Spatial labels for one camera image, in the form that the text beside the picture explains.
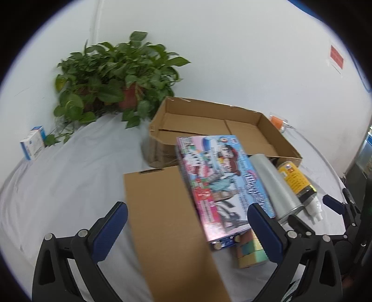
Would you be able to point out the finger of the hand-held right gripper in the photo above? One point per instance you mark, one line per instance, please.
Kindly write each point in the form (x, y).
(332, 203)
(299, 226)

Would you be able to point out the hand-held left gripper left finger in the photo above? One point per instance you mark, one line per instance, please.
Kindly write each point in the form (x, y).
(109, 232)

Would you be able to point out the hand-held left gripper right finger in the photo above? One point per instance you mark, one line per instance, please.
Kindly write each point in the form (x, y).
(267, 232)

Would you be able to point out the pastel puzzle cube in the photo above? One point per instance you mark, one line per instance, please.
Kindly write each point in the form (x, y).
(250, 249)

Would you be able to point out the yellow label bottle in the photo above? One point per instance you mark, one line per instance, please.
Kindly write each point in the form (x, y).
(296, 180)

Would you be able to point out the silver metal can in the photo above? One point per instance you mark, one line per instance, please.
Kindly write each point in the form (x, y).
(273, 183)

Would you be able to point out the small brown cardboard box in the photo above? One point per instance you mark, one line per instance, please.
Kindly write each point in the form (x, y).
(165, 232)

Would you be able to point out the colourful cartoon puzzle box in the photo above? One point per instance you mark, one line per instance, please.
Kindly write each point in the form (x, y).
(215, 180)

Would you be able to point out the large cardboard box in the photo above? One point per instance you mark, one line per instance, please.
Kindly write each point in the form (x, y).
(221, 122)

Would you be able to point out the white tablecloth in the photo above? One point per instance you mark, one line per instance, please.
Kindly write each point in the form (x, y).
(72, 180)

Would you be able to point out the clear container with orange lid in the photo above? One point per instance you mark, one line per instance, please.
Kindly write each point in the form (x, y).
(277, 122)

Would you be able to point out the small blue white carton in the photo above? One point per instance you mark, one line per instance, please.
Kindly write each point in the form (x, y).
(32, 143)

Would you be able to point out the green potted pothos plant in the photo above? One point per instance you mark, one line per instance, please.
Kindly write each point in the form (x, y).
(136, 66)
(78, 84)

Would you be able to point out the red wall sign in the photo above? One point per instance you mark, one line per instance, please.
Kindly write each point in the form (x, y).
(337, 57)

